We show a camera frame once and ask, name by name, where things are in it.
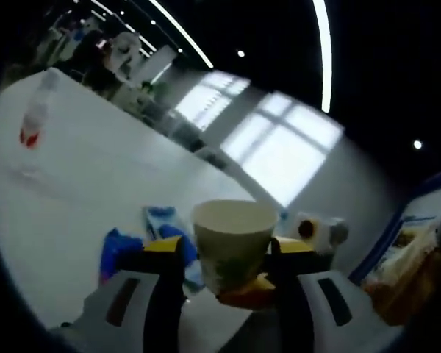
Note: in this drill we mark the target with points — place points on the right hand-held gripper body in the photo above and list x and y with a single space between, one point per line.
327 231

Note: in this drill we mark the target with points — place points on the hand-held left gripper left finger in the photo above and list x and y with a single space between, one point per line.
161 294

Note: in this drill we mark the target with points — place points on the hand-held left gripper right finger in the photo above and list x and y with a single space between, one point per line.
294 294

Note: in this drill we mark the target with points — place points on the white paper cup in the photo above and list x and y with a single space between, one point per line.
235 250

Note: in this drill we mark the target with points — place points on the blue plastic packet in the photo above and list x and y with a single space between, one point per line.
121 246

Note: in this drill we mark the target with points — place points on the light blue snack packet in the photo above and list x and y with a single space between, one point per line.
161 217

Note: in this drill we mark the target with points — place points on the clear plastic water bottle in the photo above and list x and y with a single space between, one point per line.
36 110

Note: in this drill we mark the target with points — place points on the large window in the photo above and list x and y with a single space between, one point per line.
283 154

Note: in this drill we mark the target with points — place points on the blue framed poster board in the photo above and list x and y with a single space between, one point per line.
422 206

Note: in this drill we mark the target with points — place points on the short curved ceiling light strip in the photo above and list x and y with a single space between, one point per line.
325 55

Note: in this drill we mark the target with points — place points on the small window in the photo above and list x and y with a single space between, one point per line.
209 99

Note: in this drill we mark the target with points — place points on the long curved ceiling light strip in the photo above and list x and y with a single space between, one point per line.
183 35

